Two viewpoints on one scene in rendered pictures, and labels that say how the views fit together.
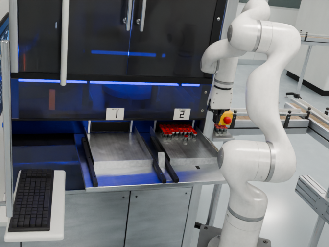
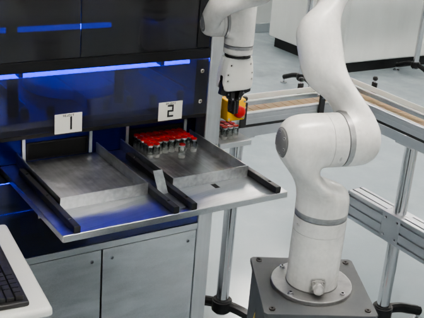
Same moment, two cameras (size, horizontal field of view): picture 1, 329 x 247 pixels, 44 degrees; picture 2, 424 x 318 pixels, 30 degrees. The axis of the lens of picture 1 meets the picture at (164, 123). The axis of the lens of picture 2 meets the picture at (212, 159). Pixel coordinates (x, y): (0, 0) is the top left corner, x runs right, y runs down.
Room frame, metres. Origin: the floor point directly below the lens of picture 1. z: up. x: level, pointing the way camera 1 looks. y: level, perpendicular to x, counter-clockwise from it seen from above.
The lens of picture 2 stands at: (-0.43, 0.33, 1.80)
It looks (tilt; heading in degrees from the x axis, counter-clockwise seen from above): 22 degrees down; 346
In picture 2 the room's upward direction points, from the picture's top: 5 degrees clockwise
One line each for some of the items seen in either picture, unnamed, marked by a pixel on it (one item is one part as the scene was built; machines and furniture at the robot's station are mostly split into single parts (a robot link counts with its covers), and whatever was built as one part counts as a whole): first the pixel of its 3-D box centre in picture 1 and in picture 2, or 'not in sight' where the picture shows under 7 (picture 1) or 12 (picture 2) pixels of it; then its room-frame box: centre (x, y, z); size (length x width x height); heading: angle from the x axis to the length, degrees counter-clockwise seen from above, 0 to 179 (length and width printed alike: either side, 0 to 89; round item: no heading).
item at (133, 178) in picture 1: (154, 157); (143, 182); (1.68, 0.02, 0.87); 0.70 x 0.48 x 0.02; 110
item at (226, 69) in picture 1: (226, 64); (239, 20); (1.69, -0.22, 1.35); 0.09 x 0.08 x 0.13; 97
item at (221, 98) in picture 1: (221, 96); (236, 70); (1.69, -0.23, 1.21); 0.10 x 0.08 x 0.11; 112
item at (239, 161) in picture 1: (244, 177); (314, 165); (1.09, -0.27, 1.16); 0.19 x 0.12 x 0.24; 97
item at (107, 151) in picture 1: (116, 145); (80, 173); (1.69, 0.21, 0.90); 0.34 x 0.26 x 0.04; 20
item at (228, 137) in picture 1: (218, 134); (224, 137); (2.05, -0.30, 0.87); 0.14 x 0.13 x 0.02; 20
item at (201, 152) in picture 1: (184, 144); (182, 157); (1.81, -0.11, 0.90); 0.34 x 0.26 x 0.04; 20
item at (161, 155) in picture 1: (164, 165); (169, 188); (1.54, -0.03, 0.91); 0.14 x 0.03 x 0.06; 21
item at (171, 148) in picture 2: (178, 135); (168, 145); (1.89, -0.08, 0.90); 0.18 x 0.02 x 0.05; 110
